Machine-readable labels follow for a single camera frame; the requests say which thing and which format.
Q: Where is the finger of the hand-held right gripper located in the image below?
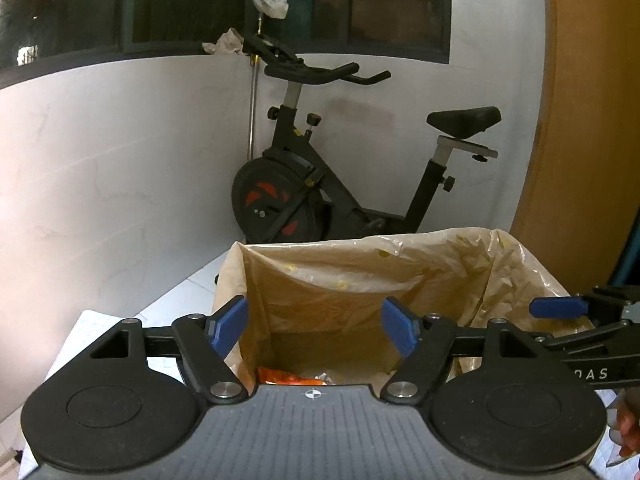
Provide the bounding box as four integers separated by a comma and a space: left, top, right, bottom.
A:
529, 286, 640, 321
537, 319, 640, 357

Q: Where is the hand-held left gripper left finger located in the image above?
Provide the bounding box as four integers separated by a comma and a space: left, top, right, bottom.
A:
89, 297, 251, 406

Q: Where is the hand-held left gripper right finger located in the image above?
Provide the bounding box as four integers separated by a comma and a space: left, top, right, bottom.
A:
380, 297, 556, 406

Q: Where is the brown cardboard box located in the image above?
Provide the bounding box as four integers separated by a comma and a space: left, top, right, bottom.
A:
215, 230, 596, 391

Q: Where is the person's right hand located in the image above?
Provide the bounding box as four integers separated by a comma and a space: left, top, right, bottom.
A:
606, 389, 640, 467

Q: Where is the crumpled orange snack packet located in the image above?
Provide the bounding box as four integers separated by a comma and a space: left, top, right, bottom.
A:
257, 366, 342, 387

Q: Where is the cardboard box with plastic liner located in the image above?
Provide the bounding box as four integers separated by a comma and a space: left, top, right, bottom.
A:
212, 228, 596, 386

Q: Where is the blue plaid tablecloth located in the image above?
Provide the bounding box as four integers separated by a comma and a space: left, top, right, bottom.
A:
14, 310, 621, 480

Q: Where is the black exercise bike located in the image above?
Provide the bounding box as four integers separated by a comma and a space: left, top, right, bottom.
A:
231, 34, 502, 247

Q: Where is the wooden wardrobe panel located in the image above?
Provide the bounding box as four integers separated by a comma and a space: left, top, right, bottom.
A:
507, 0, 640, 287

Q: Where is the metal pole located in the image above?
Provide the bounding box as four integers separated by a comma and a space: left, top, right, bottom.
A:
246, 10, 267, 162

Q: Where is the crumpled beige plastic bag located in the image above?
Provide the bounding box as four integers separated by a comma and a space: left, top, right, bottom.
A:
201, 27, 247, 57

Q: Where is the white plastic bag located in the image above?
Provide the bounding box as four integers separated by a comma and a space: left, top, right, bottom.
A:
252, 0, 291, 21

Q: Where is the dark window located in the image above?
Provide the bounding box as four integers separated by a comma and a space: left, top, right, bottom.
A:
0, 0, 453, 92

